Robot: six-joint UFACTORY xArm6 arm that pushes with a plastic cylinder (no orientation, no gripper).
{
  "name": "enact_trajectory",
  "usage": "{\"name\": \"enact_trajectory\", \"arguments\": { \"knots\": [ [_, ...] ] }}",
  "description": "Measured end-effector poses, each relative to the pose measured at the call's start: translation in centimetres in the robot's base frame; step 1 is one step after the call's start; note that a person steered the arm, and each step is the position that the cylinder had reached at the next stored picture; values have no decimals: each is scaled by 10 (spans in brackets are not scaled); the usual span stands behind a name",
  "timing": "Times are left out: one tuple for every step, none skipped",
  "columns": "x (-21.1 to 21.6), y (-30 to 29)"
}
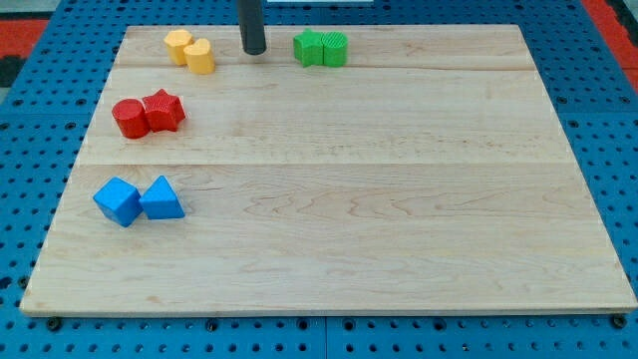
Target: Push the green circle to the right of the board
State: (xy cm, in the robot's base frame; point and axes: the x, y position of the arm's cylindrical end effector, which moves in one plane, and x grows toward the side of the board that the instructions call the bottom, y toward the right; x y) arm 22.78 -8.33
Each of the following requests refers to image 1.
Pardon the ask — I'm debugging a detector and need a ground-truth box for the wooden board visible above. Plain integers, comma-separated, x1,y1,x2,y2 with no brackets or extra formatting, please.
21,25,637,317

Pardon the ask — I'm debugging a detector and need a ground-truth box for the green circle block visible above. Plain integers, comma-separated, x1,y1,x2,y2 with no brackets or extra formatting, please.
321,31,348,67

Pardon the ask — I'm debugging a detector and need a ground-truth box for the green star block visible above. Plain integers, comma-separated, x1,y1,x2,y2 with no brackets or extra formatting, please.
293,29,324,67

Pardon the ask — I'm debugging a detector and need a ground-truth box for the blue triangle block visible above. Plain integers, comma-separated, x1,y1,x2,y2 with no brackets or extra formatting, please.
140,176,185,220

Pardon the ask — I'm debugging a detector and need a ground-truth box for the yellow heart block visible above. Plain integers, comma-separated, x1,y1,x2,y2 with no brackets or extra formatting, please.
183,38,215,75

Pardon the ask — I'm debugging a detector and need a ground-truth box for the red star block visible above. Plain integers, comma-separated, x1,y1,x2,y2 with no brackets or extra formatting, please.
143,89,185,132

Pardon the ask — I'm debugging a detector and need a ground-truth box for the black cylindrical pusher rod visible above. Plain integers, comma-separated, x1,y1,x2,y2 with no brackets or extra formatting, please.
236,0,267,56

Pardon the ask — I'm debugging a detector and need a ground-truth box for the red cylinder block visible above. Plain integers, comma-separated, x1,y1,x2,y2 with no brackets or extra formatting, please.
112,99,151,139

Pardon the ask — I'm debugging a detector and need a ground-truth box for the yellow hexagon block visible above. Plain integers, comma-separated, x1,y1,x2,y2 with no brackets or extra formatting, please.
163,29,193,66

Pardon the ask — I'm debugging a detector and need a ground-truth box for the blue cube block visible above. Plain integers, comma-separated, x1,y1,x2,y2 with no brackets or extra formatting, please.
93,177,143,227

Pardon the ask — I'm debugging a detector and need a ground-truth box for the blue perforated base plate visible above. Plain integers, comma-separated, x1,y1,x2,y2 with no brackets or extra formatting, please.
1,1,637,358

